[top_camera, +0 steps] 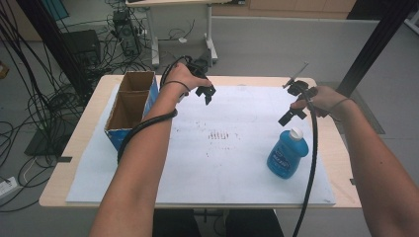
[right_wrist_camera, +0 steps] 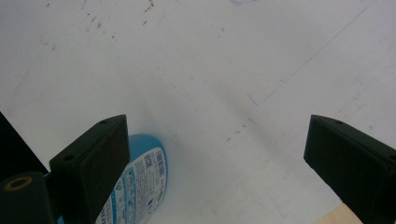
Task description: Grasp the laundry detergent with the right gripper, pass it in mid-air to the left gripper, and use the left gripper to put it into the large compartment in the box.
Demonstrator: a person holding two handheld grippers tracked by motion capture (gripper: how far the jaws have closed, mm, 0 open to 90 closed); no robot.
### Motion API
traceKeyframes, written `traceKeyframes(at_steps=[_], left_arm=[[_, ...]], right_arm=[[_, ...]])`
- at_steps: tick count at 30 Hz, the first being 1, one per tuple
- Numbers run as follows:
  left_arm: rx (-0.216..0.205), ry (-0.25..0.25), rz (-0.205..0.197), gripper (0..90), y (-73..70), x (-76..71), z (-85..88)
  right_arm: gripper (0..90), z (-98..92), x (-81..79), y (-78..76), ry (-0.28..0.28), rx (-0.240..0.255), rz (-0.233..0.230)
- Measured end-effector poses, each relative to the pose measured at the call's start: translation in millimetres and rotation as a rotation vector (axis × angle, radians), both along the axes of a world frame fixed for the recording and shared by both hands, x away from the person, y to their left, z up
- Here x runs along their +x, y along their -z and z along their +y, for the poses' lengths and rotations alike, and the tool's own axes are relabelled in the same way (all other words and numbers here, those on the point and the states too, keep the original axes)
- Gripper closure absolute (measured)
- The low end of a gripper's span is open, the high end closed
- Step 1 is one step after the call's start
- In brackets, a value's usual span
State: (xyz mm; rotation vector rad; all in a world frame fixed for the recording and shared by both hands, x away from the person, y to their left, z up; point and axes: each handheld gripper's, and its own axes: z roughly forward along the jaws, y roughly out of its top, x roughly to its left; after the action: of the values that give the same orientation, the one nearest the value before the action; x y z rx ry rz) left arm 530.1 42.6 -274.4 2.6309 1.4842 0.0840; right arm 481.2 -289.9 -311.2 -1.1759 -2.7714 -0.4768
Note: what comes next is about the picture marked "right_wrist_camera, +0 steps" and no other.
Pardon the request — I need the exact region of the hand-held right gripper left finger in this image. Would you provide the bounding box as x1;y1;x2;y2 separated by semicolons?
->
49;114;131;224

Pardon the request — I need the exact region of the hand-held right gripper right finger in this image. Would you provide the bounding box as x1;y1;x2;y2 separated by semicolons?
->
304;114;396;224

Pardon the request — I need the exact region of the white sheet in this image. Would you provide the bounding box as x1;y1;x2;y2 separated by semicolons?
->
0;0;396;224

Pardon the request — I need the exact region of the light wooden table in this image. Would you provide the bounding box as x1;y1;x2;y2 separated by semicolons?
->
311;202;364;224

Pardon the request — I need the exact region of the blue bottle with white cap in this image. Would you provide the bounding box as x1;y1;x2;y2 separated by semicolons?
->
94;133;169;224

